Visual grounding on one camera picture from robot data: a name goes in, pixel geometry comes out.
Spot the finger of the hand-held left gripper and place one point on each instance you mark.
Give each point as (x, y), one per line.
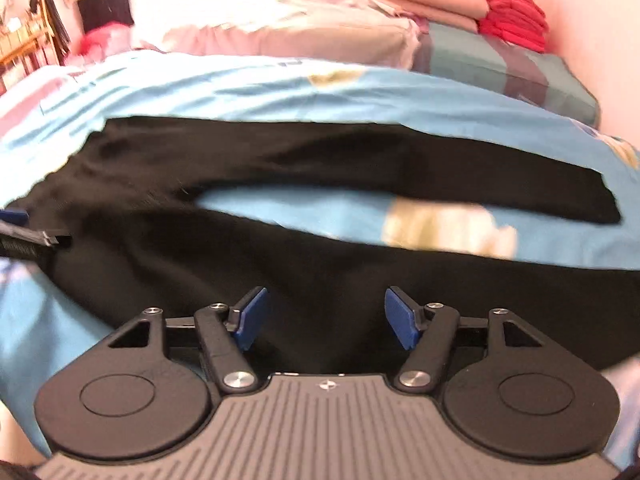
(12, 217)
(27, 245)

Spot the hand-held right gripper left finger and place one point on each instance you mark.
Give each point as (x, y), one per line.
(251, 317)

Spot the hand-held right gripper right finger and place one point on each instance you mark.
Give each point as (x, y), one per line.
(399, 317)

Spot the black pants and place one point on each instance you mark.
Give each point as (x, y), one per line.
(200, 260)

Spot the wooden shelf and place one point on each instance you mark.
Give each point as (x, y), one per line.
(25, 35)

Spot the pink bag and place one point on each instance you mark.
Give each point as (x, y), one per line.
(105, 40)

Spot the blue floral bedsheet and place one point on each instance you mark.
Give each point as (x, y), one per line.
(300, 95)

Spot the green grey striped pillow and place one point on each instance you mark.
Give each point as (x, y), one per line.
(475, 60)

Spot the beige pillow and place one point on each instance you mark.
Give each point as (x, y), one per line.
(300, 35)

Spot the folded beige blanket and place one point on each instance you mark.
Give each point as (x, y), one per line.
(430, 2)

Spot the folded red cloth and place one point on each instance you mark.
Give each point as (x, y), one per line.
(515, 20)

